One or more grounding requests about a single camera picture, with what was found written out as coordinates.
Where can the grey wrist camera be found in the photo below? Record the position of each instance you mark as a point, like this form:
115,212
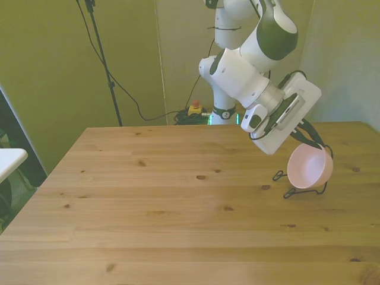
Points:
290,111

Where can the white side table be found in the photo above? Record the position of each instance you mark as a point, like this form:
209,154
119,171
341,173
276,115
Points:
10,160

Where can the black tripod stand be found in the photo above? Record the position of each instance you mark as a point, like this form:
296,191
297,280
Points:
102,56

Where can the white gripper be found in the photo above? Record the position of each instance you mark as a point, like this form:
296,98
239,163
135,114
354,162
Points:
285,136

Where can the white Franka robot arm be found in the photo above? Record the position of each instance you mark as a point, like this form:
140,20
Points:
237,77

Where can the yellow emergency stop button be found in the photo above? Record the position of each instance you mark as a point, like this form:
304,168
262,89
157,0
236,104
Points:
195,109

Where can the pink plastic bowl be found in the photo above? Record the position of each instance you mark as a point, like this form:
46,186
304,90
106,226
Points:
310,167

